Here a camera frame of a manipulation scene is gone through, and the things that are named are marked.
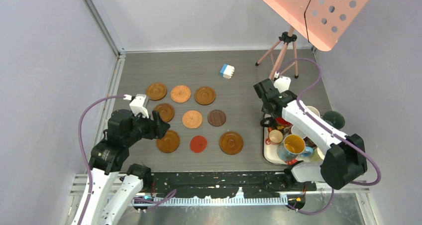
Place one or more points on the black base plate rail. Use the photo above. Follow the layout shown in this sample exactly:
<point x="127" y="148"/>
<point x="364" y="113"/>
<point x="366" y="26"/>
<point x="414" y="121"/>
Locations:
<point x="250" y="188"/>

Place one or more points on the brown ringed coaster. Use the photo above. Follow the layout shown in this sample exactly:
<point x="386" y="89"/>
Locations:
<point x="231" y="143"/>
<point x="166" y="111"/>
<point x="156" y="91"/>
<point x="169" y="143"/>
<point x="205" y="95"/>

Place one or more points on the small white cup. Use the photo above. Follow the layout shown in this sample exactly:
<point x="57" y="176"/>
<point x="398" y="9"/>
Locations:
<point x="296" y="131"/>

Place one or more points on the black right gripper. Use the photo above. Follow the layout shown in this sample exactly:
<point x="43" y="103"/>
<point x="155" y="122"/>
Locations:
<point x="274" y="115"/>

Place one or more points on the black floral mug red inside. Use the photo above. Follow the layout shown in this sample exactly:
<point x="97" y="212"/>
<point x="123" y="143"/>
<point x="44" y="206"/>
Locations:
<point x="277" y="123"/>

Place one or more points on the blue white toy block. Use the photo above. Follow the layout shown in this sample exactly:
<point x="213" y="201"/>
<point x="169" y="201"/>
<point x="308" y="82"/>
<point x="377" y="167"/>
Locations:
<point x="227" y="71"/>

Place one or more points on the aluminium frame post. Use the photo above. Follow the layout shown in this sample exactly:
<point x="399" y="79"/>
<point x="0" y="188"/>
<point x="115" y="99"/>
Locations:
<point x="104" y="24"/>

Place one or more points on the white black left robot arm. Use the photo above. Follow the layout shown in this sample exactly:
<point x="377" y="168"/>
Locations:
<point x="105" y="164"/>

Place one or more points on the pink music stand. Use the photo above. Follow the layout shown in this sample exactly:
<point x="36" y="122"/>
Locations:
<point x="320" y="22"/>

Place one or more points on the white tray black rim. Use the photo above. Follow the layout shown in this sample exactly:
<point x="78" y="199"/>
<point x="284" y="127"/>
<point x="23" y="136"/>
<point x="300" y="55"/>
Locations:
<point x="269" y="151"/>

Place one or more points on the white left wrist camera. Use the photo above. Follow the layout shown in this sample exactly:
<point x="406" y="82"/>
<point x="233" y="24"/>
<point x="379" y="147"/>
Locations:
<point x="138" y="104"/>

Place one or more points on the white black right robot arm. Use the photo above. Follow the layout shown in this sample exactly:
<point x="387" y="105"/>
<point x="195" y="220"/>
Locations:
<point x="344" y="159"/>

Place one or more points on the pale yellow green mug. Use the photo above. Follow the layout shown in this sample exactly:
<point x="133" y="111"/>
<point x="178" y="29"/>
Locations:
<point x="317" y="155"/>

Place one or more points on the red apple paper coaster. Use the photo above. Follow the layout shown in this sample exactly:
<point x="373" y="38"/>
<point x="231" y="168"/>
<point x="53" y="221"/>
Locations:
<point x="198" y="144"/>

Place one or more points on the small orange cup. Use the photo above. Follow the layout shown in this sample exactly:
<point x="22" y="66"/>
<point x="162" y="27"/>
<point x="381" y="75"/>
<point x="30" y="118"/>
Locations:
<point x="274" y="137"/>

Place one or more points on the blue butterfly plate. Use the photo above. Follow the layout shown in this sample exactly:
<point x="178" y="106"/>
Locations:
<point x="292" y="147"/>

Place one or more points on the dark walnut coaster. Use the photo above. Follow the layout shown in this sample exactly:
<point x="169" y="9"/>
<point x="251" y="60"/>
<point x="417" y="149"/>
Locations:
<point x="216" y="118"/>

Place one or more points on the woven rattan coaster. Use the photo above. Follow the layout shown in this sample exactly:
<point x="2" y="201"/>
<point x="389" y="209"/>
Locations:
<point x="192" y="119"/>
<point x="180" y="93"/>

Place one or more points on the cream green mug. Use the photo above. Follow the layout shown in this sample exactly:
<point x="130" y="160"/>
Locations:
<point x="314" y="110"/>

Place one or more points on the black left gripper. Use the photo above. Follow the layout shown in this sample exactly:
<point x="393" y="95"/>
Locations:
<point x="157" y="128"/>

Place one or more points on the dark green mug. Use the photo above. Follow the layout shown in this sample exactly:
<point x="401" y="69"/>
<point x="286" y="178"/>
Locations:
<point x="335" y="119"/>

